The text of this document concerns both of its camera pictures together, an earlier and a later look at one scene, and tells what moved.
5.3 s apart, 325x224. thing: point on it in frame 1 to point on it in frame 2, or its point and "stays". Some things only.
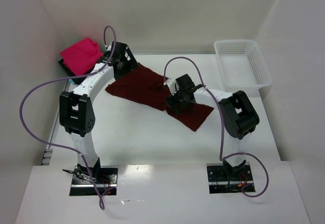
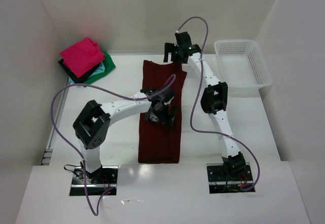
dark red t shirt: (148, 87) to (158, 143)
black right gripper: (175, 103) to (172, 49)
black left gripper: (129, 65) to (160, 115)
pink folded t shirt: (80, 56) stays
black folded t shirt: (70, 73) stays
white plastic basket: (242, 66) stays
